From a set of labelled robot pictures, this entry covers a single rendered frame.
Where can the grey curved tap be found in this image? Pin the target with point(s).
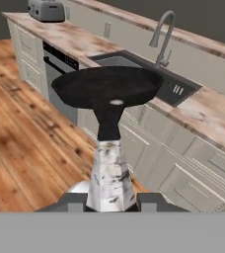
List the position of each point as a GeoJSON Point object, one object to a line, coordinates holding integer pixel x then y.
{"type": "Point", "coordinates": [165, 39]}

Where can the steel dishwasher with black panel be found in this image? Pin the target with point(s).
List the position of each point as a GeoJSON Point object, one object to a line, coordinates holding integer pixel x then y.
{"type": "Point", "coordinates": [57, 70]}

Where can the silver toaster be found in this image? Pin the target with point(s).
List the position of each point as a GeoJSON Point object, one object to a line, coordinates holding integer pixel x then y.
{"type": "Point", "coordinates": [47, 10]}

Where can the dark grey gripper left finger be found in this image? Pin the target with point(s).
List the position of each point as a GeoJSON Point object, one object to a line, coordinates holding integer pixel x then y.
{"type": "Point", "coordinates": [72, 202]}

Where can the dark grey sink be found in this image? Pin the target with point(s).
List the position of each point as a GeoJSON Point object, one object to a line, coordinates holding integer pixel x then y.
{"type": "Point", "coordinates": [175, 89]}

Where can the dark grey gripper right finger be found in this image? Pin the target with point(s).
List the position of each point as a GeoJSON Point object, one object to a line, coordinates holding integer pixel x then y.
{"type": "Point", "coordinates": [150, 202]}

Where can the cream cupboard door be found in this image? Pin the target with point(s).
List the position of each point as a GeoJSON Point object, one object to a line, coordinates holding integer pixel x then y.
{"type": "Point", "coordinates": [134, 151]}
{"type": "Point", "coordinates": [165, 145]}

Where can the cream drawer front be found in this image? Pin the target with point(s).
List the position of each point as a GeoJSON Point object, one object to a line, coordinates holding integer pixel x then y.
{"type": "Point", "coordinates": [27, 44]}
{"type": "Point", "coordinates": [31, 76]}
{"type": "Point", "coordinates": [190, 192]}
{"type": "Point", "coordinates": [216, 161]}

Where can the grey wall socket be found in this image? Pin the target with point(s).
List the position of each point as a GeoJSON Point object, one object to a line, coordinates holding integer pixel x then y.
{"type": "Point", "coordinates": [67, 13]}
{"type": "Point", "coordinates": [107, 30]}

